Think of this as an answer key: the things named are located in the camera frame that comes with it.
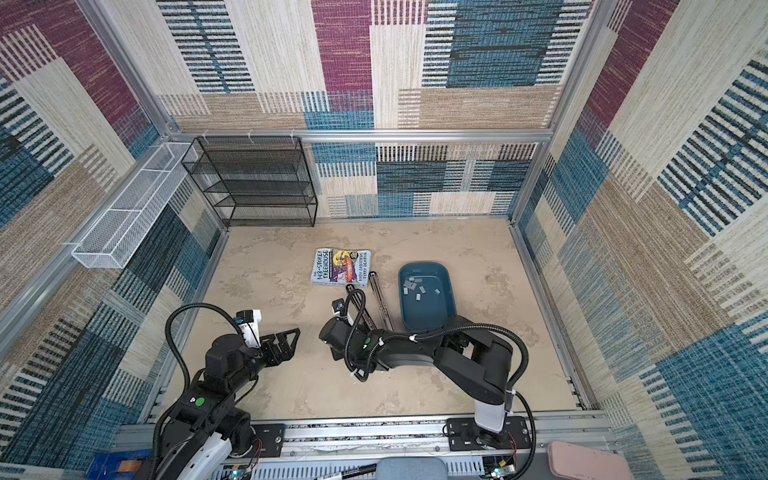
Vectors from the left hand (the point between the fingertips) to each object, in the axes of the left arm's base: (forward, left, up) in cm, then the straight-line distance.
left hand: (287, 330), depth 79 cm
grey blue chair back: (-29, -31, -9) cm, 43 cm away
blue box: (-28, +33, -7) cm, 44 cm away
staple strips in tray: (+21, -34, -12) cm, 42 cm away
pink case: (-28, -69, -11) cm, 75 cm away
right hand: (+2, -13, -9) cm, 16 cm away
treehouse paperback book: (+28, -8, -10) cm, 31 cm away
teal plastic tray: (+16, -39, -11) cm, 43 cm away
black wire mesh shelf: (+56, +21, +5) cm, 60 cm away
